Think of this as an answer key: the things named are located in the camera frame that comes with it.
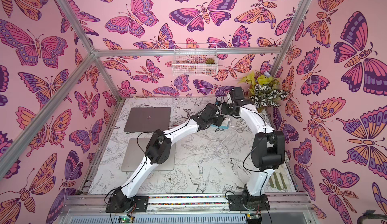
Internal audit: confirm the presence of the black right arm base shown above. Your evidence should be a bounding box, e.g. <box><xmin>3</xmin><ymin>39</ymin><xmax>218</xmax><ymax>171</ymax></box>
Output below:
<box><xmin>226</xmin><ymin>192</ymin><xmax>271</xmax><ymax>212</ymax></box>

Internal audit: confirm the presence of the aluminium frame profile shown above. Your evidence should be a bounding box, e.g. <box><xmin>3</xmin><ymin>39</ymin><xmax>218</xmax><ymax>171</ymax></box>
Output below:
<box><xmin>0</xmin><ymin>0</ymin><xmax>321</xmax><ymax>179</ymax></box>

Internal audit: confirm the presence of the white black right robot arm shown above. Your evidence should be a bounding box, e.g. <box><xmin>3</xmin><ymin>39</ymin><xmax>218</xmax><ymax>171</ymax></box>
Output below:
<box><xmin>221</xmin><ymin>87</ymin><xmax>285</xmax><ymax>197</ymax></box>

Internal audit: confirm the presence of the dark grey closed laptop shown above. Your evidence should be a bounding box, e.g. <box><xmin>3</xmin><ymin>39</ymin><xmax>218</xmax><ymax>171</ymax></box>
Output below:
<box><xmin>124</xmin><ymin>107</ymin><xmax>171</xmax><ymax>132</ymax></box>

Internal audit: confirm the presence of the white wire basket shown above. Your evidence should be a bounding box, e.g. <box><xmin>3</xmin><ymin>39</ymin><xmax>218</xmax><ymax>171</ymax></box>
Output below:
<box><xmin>170</xmin><ymin>43</ymin><xmax>219</xmax><ymax>77</ymax></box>

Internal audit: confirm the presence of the silver closed laptop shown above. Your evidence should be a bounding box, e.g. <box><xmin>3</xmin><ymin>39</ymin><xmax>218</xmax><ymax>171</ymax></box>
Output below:
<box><xmin>119</xmin><ymin>138</ymin><xmax>176</xmax><ymax>172</ymax></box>

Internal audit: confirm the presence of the teal power strip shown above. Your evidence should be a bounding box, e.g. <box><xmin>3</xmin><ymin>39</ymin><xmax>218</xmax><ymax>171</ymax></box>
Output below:
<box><xmin>215</xmin><ymin>119</ymin><xmax>229</xmax><ymax>131</ymax></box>

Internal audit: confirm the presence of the green cutlery set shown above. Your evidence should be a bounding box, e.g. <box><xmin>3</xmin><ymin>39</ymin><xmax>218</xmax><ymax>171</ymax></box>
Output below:
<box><xmin>269</xmin><ymin>172</ymin><xmax>289</xmax><ymax>192</ymax></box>

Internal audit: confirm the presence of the green striped potted plant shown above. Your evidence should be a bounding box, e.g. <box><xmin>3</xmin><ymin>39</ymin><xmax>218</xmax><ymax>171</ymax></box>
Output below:
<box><xmin>239</xmin><ymin>72</ymin><xmax>289</xmax><ymax>112</ymax></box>

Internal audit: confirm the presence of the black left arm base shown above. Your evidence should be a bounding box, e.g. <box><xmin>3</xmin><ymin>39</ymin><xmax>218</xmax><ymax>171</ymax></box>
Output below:
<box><xmin>105</xmin><ymin>190</ymin><xmax>149</xmax><ymax>214</ymax></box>

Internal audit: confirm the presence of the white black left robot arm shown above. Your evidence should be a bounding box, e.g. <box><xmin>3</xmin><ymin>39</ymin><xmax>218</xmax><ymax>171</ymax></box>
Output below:
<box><xmin>114</xmin><ymin>104</ymin><xmax>224</xmax><ymax>199</ymax></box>

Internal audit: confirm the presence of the white charger cable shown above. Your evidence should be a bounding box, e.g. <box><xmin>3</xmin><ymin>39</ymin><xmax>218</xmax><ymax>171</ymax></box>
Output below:
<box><xmin>199</xmin><ymin>118</ymin><xmax>242</xmax><ymax>161</ymax></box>

